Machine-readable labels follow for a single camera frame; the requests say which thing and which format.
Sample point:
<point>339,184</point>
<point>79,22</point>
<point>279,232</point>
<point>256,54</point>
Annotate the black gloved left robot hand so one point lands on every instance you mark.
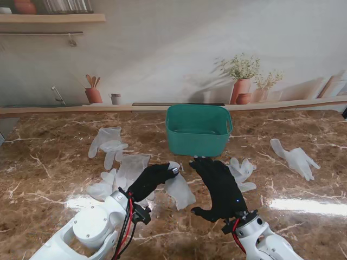
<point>151,180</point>

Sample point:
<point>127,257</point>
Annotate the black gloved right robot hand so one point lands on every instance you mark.
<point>222,189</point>

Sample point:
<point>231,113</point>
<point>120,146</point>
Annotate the translucent white disposable glove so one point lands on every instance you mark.
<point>296,159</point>
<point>101,189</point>
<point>105,135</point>
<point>132,168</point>
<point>242,173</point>
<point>180,192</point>

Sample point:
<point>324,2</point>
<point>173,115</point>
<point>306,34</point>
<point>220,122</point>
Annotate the teal plastic basket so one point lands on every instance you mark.
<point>195,146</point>

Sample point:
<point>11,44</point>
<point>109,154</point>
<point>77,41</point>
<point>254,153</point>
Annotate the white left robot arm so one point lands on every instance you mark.
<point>89,227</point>

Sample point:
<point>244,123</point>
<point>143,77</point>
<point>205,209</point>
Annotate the grey mug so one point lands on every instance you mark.
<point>116,99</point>

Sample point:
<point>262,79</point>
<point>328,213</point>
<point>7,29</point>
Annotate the small round terracotta pot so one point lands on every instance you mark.
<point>243,98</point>

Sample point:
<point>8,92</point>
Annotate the tall terracotta vase with flowers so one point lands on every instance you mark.
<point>241,89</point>

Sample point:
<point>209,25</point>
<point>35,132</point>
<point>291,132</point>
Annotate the terracotta pot with wooden spoons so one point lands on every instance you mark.
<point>93,95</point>

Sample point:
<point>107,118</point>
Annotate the black object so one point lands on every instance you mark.
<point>345,112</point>

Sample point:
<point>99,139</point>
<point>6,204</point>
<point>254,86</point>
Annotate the metal hook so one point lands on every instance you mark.
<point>72,42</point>

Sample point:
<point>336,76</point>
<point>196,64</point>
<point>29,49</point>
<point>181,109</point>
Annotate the row of books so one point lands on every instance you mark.
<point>67,5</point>

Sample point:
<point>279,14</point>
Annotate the orange ceramic jar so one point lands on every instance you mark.
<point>25,6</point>

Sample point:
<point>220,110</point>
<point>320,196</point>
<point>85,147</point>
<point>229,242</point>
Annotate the white bowl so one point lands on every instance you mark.
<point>5,10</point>

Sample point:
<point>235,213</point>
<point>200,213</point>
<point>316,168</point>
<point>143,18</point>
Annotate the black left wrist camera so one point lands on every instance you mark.
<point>142,212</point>

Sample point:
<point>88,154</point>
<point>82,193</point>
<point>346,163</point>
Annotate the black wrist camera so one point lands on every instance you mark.
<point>142,212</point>
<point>229,226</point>

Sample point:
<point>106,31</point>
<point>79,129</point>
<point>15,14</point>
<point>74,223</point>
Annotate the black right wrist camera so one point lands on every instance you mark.
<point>229,226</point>

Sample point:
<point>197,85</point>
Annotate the dark metal wall rail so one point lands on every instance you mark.
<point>40,32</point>

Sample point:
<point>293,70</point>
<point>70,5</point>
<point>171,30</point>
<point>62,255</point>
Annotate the light wooden wall shelf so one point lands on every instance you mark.
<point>54,18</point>

